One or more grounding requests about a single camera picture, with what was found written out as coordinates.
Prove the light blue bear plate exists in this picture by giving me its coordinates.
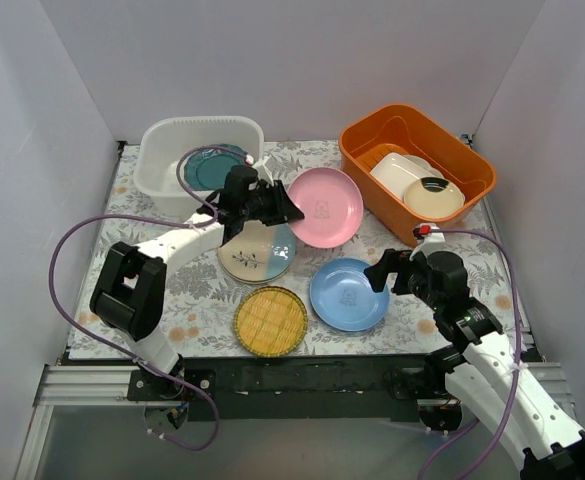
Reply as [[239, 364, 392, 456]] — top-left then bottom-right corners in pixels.
[[309, 258, 390, 332]]

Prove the pink plate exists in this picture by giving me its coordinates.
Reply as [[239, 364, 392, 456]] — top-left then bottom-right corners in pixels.
[[287, 167, 364, 249]]

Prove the teal embossed plate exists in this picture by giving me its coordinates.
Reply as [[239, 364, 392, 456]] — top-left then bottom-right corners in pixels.
[[176, 144, 248, 191]]

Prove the woven bamboo tray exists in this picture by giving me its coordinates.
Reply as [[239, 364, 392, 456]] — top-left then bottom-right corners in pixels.
[[233, 286, 308, 358]]

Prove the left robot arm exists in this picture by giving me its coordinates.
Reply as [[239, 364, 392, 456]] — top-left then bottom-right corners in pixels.
[[90, 161, 305, 400]]

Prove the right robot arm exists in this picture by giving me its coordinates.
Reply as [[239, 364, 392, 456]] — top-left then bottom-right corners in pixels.
[[364, 250, 585, 479]]

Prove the white plastic bin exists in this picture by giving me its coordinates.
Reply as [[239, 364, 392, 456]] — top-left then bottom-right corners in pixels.
[[133, 116, 264, 218]]

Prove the white round plate in bin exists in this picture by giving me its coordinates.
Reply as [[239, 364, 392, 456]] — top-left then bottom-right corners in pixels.
[[404, 154, 444, 178]]

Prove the orange plastic bin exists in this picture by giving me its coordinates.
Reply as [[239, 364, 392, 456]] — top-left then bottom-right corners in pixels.
[[339, 104, 497, 246]]

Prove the cream and blue plate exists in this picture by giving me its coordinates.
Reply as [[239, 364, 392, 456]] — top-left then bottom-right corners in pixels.
[[217, 221, 296, 284]]

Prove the floral table mat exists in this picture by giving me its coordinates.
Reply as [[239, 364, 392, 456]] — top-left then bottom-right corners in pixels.
[[76, 140, 514, 358]]

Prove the cream round plate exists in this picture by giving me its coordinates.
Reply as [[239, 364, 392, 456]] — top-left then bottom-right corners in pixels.
[[403, 177, 465, 219]]

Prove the white rectangular dish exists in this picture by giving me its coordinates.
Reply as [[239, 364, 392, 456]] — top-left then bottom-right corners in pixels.
[[370, 152, 432, 199]]

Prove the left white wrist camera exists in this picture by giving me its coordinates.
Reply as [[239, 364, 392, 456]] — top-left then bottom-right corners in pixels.
[[245, 155, 274, 185]]

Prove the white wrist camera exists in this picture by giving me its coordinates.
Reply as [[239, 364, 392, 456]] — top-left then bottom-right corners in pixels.
[[410, 223, 446, 260], [245, 155, 274, 185]]

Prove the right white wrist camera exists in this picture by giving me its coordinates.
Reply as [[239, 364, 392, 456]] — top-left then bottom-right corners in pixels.
[[410, 223, 446, 260]]

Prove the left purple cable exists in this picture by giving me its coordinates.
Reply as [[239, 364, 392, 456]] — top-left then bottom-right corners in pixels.
[[47, 144, 253, 451]]

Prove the purple cable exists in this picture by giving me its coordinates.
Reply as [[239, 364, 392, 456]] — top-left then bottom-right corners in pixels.
[[416, 228, 523, 480], [47, 144, 253, 451]]

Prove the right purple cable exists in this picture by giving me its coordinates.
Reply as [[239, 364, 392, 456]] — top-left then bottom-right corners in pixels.
[[416, 228, 523, 480]]

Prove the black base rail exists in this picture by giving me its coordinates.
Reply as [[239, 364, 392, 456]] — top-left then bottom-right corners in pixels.
[[127, 348, 469, 432]]

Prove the aluminium frame profile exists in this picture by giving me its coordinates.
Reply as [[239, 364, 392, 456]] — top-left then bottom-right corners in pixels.
[[14, 363, 133, 480]]

